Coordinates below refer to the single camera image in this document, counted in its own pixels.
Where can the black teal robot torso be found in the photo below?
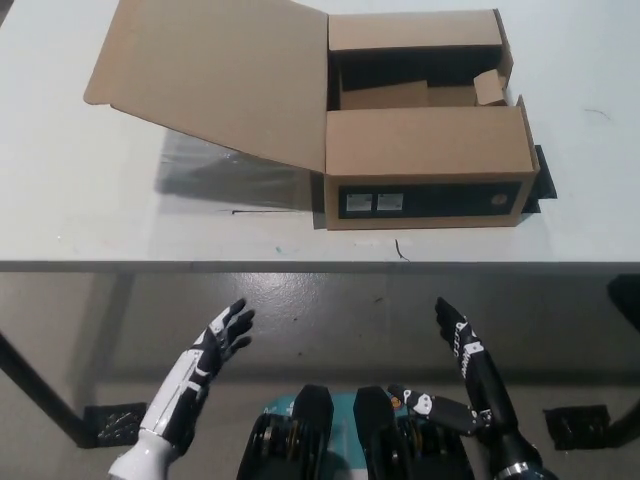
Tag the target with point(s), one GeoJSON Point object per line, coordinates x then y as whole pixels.
{"type": "Point", "coordinates": [320, 435]}

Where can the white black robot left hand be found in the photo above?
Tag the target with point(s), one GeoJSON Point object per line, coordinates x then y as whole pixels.
{"type": "Point", "coordinates": [200, 350]}

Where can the brown cardboard box with lid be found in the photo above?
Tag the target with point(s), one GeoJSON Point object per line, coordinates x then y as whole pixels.
{"type": "Point", "coordinates": [425, 145]}

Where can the clear plastic covered paper sheet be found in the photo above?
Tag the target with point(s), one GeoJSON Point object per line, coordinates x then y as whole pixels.
{"type": "Point", "coordinates": [225, 175]}

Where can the black floor tape patch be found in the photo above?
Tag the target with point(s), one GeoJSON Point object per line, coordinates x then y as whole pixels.
{"type": "Point", "coordinates": [117, 425]}
{"type": "Point", "coordinates": [575, 425]}

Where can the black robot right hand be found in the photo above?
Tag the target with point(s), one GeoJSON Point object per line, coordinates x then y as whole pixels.
{"type": "Point", "coordinates": [482, 380]}

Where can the black metal table leg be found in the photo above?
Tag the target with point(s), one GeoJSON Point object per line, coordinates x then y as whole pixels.
{"type": "Point", "coordinates": [45, 390]}

